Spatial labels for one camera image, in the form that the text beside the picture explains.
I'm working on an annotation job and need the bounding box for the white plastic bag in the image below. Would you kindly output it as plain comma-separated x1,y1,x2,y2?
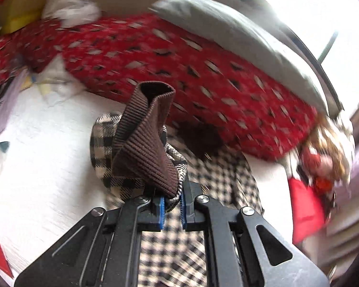
41,0,102,28

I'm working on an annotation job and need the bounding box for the packaged doll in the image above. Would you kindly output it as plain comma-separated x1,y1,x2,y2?
297,115,356,193

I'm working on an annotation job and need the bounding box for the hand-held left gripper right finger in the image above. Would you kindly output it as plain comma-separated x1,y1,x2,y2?
180,181,330,287

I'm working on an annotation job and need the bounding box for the grey pillow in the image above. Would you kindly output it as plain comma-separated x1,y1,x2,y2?
151,0,331,115

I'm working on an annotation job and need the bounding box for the yellow cardboard box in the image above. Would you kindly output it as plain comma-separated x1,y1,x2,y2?
0,0,58,35

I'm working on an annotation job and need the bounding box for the red bag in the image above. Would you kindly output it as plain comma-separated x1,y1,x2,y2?
288,176,327,245

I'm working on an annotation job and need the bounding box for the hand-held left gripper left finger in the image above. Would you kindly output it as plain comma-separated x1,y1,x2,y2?
14,196,164,287

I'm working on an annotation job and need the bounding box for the red patterned blanket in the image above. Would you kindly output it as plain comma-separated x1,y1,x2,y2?
0,13,320,162

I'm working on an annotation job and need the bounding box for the plaid jacket with brown cuffs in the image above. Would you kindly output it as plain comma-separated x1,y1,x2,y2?
90,81,264,287

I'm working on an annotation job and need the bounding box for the white paper booklet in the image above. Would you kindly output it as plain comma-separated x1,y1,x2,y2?
0,68,30,144

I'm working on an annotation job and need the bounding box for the crumpled white plastic wrapper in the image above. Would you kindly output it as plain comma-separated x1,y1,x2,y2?
33,54,85,106

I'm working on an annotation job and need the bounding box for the white quilted mattress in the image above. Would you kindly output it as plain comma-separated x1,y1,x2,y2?
0,87,298,287

